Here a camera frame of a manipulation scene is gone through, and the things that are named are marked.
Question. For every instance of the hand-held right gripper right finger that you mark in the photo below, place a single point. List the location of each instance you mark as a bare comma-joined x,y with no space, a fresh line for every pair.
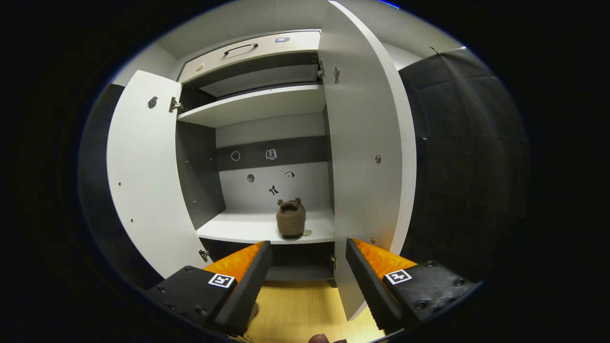
369,290

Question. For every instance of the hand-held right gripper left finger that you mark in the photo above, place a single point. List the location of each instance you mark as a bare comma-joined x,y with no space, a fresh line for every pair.
250,286

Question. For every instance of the brown fuzzy shoe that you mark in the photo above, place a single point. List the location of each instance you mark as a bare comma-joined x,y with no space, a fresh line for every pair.
290,221

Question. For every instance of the grey shoe cabinet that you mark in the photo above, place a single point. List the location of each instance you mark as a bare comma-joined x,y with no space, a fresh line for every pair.
200,166

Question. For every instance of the white cabinet door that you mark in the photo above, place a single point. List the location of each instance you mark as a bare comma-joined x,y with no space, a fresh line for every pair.
147,181
362,143

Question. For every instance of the white cabinet shelf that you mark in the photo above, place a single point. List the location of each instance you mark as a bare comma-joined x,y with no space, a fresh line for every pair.
257,107
248,226

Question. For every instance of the cream cabinet drawer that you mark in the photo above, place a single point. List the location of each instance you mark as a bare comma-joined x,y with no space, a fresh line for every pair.
286,47

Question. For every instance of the small black clip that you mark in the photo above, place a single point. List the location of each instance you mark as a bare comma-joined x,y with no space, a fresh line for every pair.
434,50

